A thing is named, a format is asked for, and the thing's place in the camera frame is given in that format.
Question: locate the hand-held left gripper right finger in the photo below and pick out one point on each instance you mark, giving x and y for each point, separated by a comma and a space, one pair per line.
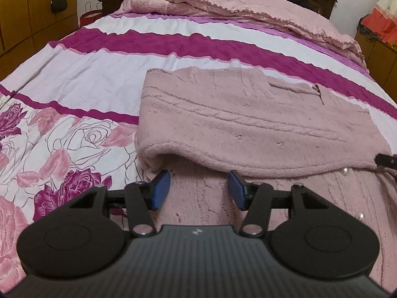
237, 189

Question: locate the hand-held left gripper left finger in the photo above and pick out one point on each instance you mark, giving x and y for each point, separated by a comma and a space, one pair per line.
161, 189

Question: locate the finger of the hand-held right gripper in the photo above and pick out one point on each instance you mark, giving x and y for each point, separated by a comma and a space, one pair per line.
386, 160

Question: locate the pink knitted cardigan sweater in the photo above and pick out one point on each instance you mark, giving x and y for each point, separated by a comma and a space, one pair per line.
248, 121

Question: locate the wooden side cabinet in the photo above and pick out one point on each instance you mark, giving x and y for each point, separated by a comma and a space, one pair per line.
381, 62

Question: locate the floral striped bed sheet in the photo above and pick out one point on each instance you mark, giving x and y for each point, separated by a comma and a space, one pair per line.
93, 77

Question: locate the orange patterned cloth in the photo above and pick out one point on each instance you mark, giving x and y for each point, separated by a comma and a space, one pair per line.
381, 18

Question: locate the pink quilt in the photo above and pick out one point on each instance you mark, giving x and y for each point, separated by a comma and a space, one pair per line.
248, 4

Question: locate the red paper bag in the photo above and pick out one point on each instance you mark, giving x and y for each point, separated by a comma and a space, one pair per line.
90, 17

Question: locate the dark wooden nightstand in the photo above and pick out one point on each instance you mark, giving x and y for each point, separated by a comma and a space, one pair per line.
111, 4

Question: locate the small black pouch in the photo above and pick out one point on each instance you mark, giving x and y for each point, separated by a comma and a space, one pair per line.
59, 5

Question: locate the wooden wardrobe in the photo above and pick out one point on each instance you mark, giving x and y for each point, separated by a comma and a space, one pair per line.
28, 12

